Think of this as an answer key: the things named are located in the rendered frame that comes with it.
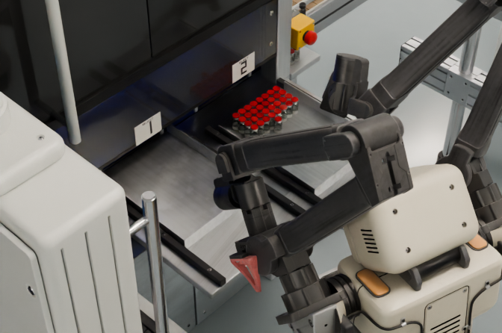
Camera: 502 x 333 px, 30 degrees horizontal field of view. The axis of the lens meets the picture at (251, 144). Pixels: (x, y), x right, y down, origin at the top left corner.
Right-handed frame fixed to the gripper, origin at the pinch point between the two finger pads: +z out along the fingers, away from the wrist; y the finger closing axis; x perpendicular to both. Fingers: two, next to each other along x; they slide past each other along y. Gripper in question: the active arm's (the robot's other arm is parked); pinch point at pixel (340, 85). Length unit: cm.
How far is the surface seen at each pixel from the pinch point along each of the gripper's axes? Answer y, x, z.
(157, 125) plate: -27.8, 37.2, 9.5
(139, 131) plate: -29, 41, 4
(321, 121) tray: -16.3, -2.3, 32.8
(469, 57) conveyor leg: 9, -47, 104
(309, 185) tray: -27.1, -3.3, 6.5
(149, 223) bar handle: -21, 27, -72
